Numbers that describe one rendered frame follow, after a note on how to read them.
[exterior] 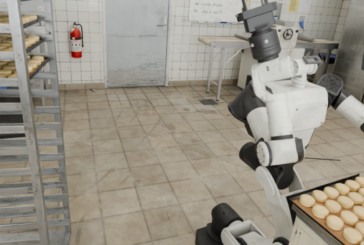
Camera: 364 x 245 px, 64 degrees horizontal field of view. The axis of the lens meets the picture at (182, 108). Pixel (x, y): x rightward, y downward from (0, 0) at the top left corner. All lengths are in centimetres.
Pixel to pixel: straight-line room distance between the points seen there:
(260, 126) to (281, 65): 23
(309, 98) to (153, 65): 403
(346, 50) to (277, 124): 459
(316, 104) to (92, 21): 396
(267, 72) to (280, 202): 64
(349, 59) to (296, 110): 425
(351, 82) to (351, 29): 82
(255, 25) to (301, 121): 48
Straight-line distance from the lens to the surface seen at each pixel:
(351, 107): 142
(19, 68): 111
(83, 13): 476
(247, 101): 111
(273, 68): 94
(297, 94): 122
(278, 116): 93
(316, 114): 130
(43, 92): 160
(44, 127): 168
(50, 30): 152
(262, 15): 94
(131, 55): 496
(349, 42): 545
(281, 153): 94
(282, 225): 147
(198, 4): 512
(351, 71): 538
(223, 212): 189
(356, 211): 119
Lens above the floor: 156
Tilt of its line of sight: 21 degrees down
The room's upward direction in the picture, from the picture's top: 4 degrees clockwise
